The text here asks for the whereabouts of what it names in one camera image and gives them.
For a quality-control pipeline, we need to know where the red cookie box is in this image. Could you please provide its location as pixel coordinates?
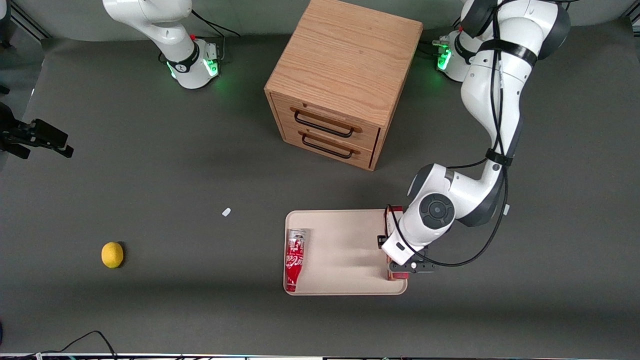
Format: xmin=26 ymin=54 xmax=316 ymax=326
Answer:
xmin=384 ymin=204 xmax=404 ymax=281

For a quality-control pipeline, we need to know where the beige plastic tray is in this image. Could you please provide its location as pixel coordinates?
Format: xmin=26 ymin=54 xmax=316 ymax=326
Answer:
xmin=284 ymin=209 xmax=408 ymax=296

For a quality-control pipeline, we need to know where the red soda can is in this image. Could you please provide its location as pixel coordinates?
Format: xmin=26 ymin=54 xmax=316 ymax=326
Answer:
xmin=285 ymin=228 xmax=307 ymax=293

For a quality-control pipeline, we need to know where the wooden drawer front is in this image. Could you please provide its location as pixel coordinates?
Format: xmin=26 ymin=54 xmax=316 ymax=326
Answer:
xmin=289 ymin=94 xmax=382 ymax=152
xmin=281 ymin=124 xmax=376 ymax=171

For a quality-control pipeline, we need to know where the wooden drawer cabinet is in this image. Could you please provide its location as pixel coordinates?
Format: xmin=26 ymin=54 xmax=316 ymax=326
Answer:
xmin=264 ymin=0 xmax=424 ymax=172

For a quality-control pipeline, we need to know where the yellow lemon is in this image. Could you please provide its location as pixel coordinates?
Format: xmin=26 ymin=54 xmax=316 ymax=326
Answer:
xmin=101 ymin=241 xmax=124 ymax=269

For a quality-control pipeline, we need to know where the black drawer handle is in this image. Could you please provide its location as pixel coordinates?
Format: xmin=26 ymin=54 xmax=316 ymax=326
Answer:
xmin=301 ymin=133 xmax=355 ymax=160
xmin=293 ymin=110 xmax=355 ymax=139

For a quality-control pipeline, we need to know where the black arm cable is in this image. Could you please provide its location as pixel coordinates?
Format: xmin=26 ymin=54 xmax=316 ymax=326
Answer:
xmin=386 ymin=0 xmax=511 ymax=268

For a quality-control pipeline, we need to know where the black base cable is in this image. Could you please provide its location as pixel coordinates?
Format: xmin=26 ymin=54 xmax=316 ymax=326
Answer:
xmin=191 ymin=9 xmax=241 ymax=39

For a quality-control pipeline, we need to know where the black floor cable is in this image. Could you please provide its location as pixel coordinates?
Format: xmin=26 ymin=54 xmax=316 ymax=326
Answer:
xmin=37 ymin=330 xmax=119 ymax=360

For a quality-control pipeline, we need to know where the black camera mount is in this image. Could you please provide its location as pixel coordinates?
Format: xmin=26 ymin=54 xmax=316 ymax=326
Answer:
xmin=0 ymin=102 xmax=75 ymax=160

